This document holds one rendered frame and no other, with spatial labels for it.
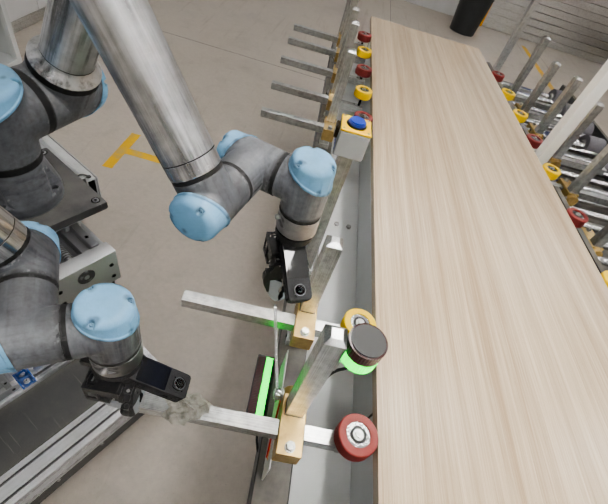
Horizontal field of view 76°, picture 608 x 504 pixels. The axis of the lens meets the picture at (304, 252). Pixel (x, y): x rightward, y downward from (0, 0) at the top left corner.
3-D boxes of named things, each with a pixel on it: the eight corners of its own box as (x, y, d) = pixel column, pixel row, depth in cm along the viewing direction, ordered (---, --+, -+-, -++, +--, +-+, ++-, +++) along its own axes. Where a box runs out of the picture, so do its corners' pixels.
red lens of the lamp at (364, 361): (343, 362, 56) (348, 355, 54) (345, 326, 60) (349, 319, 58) (383, 370, 56) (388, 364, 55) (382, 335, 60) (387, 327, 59)
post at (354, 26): (321, 125, 193) (352, 20, 158) (322, 121, 195) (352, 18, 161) (328, 127, 193) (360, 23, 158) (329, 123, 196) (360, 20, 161)
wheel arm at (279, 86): (270, 90, 179) (271, 81, 176) (271, 87, 182) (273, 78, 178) (359, 115, 183) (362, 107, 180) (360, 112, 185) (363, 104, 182)
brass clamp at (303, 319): (286, 345, 92) (290, 335, 88) (293, 300, 101) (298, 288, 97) (311, 351, 92) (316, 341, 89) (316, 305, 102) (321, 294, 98)
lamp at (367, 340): (311, 408, 70) (348, 353, 54) (314, 379, 73) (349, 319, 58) (342, 414, 70) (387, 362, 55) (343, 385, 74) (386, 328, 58)
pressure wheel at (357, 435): (321, 468, 78) (337, 452, 70) (324, 427, 83) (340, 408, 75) (359, 475, 79) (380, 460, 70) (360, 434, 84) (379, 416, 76)
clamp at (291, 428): (270, 460, 75) (275, 453, 71) (281, 392, 84) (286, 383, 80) (299, 465, 75) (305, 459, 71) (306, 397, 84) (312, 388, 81)
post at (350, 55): (315, 157, 178) (347, 49, 143) (316, 153, 180) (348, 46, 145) (323, 159, 178) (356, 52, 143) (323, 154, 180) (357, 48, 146)
